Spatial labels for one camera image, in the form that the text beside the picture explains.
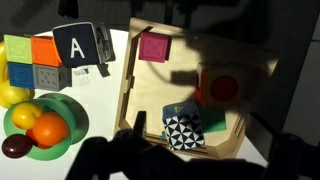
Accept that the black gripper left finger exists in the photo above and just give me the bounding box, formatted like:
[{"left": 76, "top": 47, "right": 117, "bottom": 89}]
[{"left": 64, "top": 110, "right": 151, "bottom": 180}]

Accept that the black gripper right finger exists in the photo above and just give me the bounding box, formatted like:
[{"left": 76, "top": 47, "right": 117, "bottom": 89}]
[{"left": 245, "top": 112, "right": 320, "bottom": 180}]

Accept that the black white triangle soft block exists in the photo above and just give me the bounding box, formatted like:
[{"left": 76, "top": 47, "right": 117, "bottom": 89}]
[{"left": 161, "top": 100, "right": 206, "bottom": 152}]

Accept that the small grey block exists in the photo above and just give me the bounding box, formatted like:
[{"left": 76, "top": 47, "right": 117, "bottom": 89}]
[{"left": 32, "top": 63, "right": 73, "bottom": 93}]

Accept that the multicolour soft block orange circle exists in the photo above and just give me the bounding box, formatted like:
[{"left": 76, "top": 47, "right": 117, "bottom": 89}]
[{"left": 194, "top": 61, "right": 250, "bottom": 108}]

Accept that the light wooden tray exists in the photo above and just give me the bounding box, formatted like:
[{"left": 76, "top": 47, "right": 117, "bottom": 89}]
[{"left": 113, "top": 17, "right": 280, "bottom": 160}]

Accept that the navy soft block letter A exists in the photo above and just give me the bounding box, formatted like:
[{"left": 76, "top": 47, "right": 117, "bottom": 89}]
[{"left": 52, "top": 21, "right": 117, "bottom": 86}]

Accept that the small orange block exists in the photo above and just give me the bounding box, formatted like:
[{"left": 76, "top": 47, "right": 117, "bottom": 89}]
[{"left": 30, "top": 35, "right": 64, "bottom": 68}]

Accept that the small magenta block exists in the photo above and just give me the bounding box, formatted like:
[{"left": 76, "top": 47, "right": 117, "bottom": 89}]
[{"left": 138, "top": 31, "right": 172, "bottom": 64}]

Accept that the orange toy fruit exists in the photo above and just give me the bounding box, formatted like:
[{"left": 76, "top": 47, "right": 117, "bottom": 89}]
[{"left": 31, "top": 111, "right": 71, "bottom": 148}]

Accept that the dark purple toy plum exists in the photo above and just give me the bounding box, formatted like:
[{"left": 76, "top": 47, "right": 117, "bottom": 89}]
[{"left": 1, "top": 133, "right": 35, "bottom": 160}]

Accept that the small yellow toy fruit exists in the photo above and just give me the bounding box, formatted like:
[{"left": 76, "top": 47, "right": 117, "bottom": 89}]
[{"left": 11, "top": 101, "right": 45, "bottom": 131}]

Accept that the yellow toy lemon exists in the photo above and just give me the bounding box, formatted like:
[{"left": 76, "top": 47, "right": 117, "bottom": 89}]
[{"left": 0, "top": 79, "right": 35, "bottom": 110}]

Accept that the yellow toy banana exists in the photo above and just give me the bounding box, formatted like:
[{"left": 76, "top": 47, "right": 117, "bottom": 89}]
[{"left": 0, "top": 41, "right": 10, "bottom": 83}]

